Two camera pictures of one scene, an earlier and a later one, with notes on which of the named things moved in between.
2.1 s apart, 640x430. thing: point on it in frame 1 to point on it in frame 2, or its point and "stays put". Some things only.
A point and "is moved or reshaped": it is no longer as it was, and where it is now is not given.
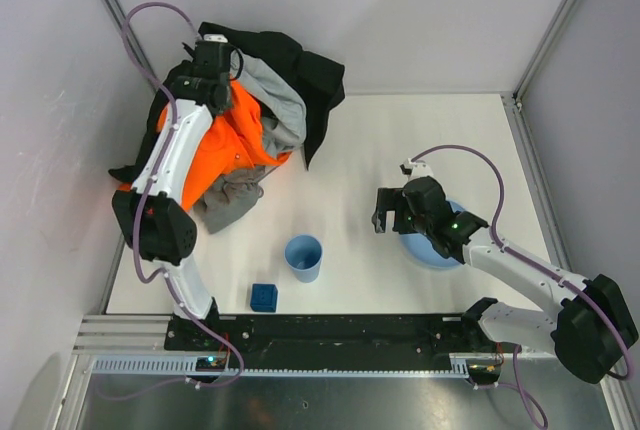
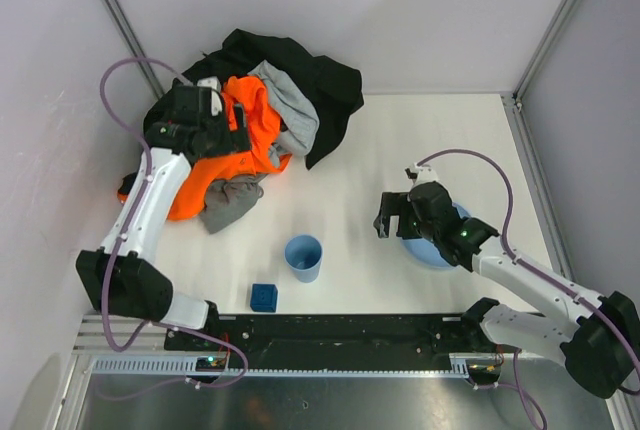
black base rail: x=330 y=341 stays put
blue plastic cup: x=303 y=254 stays put
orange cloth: x=235 y=142 is moved or reshaped
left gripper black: x=209 y=57 to x=232 y=129
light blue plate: x=424 y=251 stays put
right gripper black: x=392 y=201 stays put
